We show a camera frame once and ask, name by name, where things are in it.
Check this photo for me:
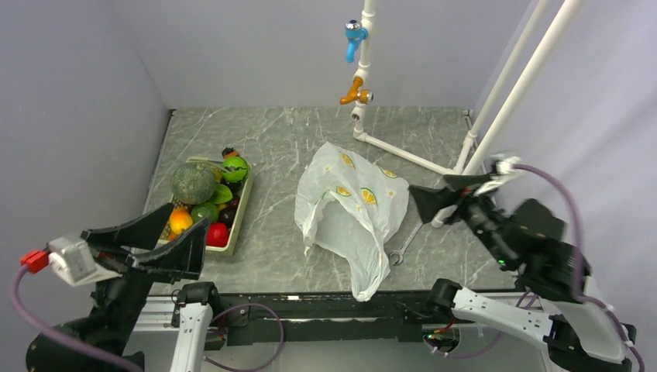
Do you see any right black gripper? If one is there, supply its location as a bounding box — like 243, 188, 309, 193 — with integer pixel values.
407, 170, 515, 266

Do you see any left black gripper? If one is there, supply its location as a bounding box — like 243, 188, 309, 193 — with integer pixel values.
80, 201, 209, 357

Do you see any netted green fake melon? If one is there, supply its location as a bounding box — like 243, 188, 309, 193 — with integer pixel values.
170, 162, 216, 205

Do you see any white plastic bag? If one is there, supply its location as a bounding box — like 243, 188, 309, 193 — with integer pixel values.
294, 143, 409, 302

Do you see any bright green fake lime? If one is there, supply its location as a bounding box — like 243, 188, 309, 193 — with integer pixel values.
222, 156, 249, 183

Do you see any dark green fake orange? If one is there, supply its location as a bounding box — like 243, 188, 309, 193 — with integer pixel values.
190, 202, 219, 224

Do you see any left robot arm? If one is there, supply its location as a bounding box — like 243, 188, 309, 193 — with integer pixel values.
12, 203, 223, 371

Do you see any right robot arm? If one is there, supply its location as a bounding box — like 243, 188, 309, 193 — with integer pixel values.
409, 174, 636, 371

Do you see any orange fake mango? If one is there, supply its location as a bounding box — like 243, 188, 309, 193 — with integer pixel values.
169, 208, 194, 236

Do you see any red fake apple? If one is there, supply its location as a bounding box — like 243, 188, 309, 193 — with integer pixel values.
206, 222, 230, 248

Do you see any silver wrench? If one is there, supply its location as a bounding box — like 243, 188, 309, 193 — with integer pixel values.
388, 221, 424, 266

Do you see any beige plastic basket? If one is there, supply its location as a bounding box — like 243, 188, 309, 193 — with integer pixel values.
170, 175, 253, 256

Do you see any small orange black object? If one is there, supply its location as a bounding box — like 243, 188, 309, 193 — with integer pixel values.
222, 147, 240, 159

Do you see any orange valve tap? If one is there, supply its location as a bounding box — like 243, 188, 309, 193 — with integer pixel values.
339, 76, 373, 105

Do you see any blue valve tap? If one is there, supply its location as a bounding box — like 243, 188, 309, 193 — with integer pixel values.
345, 19, 369, 63

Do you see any white pvc pipe frame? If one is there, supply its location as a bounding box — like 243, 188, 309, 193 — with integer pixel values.
347, 0, 586, 229

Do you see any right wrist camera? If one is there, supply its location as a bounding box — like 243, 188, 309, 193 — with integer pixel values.
473, 153, 522, 197

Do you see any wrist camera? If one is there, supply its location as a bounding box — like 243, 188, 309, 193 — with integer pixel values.
473, 153, 522, 197
20, 236, 122, 287

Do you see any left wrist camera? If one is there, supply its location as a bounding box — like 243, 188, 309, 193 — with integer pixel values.
20, 236, 122, 287

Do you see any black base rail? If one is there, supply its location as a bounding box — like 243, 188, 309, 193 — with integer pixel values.
210, 291, 458, 346

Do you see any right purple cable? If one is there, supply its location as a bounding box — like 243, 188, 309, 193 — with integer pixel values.
424, 163, 645, 372

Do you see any purple cable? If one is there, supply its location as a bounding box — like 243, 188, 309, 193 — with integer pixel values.
424, 163, 645, 372
11, 264, 284, 372

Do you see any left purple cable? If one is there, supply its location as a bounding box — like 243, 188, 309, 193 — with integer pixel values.
11, 264, 284, 372

